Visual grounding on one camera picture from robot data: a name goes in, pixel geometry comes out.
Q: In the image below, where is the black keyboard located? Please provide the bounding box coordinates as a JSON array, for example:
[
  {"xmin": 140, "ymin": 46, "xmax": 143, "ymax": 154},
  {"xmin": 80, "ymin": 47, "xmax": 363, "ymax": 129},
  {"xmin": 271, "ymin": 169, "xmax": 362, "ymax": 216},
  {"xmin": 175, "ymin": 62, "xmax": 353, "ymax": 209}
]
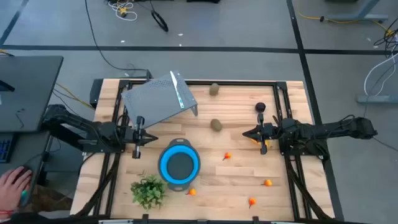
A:
[{"xmin": 0, "ymin": 133, "xmax": 16, "ymax": 164}]

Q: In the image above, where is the grey desk foot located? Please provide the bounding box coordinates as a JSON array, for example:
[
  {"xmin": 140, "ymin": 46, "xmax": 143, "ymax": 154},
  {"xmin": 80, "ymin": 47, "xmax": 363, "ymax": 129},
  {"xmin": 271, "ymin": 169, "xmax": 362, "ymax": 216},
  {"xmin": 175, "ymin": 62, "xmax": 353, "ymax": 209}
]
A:
[
  {"xmin": 325, "ymin": 0, "xmax": 389, "ymax": 23},
  {"xmin": 356, "ymin": 94, "xmax": 398, "ymax": 105}
]

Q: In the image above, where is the yellow-orange round fruit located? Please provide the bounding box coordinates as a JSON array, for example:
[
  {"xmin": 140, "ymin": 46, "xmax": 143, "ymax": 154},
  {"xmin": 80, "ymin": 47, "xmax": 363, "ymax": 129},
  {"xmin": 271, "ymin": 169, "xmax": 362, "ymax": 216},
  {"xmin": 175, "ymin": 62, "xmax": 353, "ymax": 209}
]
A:
[{"xmin": 251, "ymin": 138, "xmax": 271, "ymax": 149}]

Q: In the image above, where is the white cable bundle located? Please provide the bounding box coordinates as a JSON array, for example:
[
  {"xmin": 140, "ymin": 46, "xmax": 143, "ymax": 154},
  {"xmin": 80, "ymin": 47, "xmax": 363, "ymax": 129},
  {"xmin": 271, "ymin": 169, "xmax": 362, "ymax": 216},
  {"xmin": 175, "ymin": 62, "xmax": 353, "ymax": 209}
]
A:
[{"xmin": 108, "ymin": 0, "xmax": 139, "ymax": 22}]

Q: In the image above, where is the bunch of black cables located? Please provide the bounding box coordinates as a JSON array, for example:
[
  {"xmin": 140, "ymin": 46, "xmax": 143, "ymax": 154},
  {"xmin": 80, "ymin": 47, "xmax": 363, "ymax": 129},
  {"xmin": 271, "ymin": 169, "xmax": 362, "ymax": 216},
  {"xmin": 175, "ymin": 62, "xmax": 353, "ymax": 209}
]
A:
[{"xmin": 372, "ymin": 27, "xmax": 398, "ymax": 52}]

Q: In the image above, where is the grey perforated metal stand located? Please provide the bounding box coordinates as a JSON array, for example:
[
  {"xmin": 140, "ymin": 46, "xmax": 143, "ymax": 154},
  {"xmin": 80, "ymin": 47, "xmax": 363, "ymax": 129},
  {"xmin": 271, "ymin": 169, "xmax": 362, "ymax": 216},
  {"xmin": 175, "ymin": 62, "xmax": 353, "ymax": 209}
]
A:
[{"xmin": 121, "ymin": 70, "xmax": 199, "ymax": 129}]

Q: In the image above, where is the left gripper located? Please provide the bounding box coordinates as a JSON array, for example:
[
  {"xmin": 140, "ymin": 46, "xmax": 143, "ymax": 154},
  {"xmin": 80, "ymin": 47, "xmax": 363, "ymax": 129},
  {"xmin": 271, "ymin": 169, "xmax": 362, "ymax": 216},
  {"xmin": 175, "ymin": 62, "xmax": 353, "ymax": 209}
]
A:
[{"xmin": 123, "ymin": 116, "xmax": 159, "ymax": 160}]

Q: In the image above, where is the yellow floor cable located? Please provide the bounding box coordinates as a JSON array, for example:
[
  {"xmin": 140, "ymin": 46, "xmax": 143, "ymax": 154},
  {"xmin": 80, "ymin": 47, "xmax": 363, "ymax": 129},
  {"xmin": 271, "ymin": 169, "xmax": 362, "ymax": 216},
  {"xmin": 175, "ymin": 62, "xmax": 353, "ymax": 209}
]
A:
[
  {"xmin": 298, "ymin": 11, "xmax": 396, "ymax": 35},
  {"xmin": 55, "ymin": 82, "xmax": 95, "ymax": 110}
]

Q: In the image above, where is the large black corner bracket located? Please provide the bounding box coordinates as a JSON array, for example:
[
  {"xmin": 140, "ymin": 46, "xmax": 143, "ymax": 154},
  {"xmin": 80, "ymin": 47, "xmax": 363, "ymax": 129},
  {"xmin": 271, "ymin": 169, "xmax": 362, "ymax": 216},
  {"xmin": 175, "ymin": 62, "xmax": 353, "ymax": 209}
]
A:
[{"xmin": 89, "ymin": 78, "xmax": 104, "ymax": 108}]

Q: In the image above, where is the coiled black cable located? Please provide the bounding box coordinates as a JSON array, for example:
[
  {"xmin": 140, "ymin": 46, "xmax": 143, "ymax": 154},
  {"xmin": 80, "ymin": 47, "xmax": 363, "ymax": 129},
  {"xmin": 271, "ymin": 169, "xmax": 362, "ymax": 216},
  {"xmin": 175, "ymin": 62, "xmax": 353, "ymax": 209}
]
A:
[{"xmin": 150, "ymin": 0, "xmax": 170, "ymax": 33}]

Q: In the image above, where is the black aluminium table frame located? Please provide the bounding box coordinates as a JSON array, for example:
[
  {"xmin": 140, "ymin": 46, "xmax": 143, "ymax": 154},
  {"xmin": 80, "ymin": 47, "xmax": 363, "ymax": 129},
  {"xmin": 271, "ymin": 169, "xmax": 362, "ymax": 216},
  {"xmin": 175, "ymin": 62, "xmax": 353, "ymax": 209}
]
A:
[{"xmin": 72, "ymin": 77, "xmax": 335, "ymax": 224}]

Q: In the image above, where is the brown kiwi fruit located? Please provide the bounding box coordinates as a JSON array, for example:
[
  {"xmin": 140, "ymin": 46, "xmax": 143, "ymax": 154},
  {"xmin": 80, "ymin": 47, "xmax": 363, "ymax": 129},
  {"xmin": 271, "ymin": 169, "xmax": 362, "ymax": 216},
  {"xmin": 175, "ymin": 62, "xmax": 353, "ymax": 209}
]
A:
[
  {"xmin": 208, "ymin": 82, "xmax": 220, "ymax": 97},
  {"xmin": 210, "ymin": 118, "xmax": 223, "ymax": 133}
]

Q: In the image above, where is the blue grey collapsible bowl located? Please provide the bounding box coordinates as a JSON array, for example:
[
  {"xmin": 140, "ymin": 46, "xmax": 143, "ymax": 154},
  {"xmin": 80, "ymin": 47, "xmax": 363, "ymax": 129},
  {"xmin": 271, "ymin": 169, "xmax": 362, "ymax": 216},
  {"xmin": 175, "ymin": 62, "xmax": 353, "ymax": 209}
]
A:
[{"xmin": 157, "ymin": 138, "xmax": 201, "ymax": 192}]

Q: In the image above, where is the green plant in white pot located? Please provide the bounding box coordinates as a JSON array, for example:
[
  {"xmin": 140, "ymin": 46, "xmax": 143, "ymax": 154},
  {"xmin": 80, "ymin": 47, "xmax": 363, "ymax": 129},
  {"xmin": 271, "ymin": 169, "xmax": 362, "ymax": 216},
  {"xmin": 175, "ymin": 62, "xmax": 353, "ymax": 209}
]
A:
[{"xmin": 129, "ymin": 173, "xmax": 168, "ymax": 210}]

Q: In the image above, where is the black lit computer mouse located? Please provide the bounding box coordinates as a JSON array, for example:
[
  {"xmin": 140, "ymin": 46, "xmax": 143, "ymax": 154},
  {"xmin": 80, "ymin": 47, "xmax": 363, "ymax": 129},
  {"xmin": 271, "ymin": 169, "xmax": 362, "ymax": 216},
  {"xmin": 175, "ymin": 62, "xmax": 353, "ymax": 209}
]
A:
[{"xmin": 14, "ymin": 166, "xmax": 34, "ymax": 208}]

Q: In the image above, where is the long black floor cable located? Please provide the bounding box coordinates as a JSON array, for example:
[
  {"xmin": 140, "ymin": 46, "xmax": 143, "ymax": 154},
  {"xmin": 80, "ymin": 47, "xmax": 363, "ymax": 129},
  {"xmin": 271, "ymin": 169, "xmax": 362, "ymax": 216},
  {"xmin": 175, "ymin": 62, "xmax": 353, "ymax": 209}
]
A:
[{"xmin": 83, "ymin": 0, "xmax": 150, "ymax": 73}]

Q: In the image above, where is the person's hand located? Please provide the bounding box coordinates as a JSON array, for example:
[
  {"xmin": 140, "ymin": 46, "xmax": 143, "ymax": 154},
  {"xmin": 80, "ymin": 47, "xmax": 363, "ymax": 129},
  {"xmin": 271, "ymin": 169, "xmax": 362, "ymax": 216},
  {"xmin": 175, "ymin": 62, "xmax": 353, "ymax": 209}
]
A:
[{"xmin": 0, "ymin": 166, "xmax": 33, "ymax": 212}]

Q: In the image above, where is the dark grey desk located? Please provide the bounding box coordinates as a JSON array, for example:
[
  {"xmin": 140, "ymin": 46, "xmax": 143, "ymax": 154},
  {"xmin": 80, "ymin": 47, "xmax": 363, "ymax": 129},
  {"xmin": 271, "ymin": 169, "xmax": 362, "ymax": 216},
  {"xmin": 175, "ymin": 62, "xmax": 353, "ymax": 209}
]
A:
[
  {"xmin": 0, "ymin": 130, "xmax": 52, "ymax": 203},
  {"xmin": 0, "ymin": 55, "xmax": 64, "ymax": 134}
]

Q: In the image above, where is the white knife teal handle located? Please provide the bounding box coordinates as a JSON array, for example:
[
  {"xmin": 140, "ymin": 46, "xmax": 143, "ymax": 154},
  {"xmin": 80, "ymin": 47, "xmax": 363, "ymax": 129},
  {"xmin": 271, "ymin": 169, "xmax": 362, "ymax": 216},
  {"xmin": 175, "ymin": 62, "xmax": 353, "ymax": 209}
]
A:
[{"xmin": 169, "ymin": 70, "xmax": 185, "ymax": 110}]

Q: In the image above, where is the white floor cable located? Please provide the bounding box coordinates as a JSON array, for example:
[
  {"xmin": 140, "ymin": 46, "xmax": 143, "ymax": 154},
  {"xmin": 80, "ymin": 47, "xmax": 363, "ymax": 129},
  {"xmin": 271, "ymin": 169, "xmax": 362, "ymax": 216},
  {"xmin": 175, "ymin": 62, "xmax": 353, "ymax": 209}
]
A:
[{"xmin": 363, "ymin": 51, "xmax": 398, "ymax": 98}]

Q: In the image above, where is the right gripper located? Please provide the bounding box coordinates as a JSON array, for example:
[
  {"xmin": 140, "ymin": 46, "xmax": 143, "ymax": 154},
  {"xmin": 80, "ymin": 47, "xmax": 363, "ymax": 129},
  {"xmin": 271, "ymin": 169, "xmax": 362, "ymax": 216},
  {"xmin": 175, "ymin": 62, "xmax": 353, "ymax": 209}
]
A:
[{"xmin": 242, "ymin": 112, "xmax": 276, "ymax": 156}]

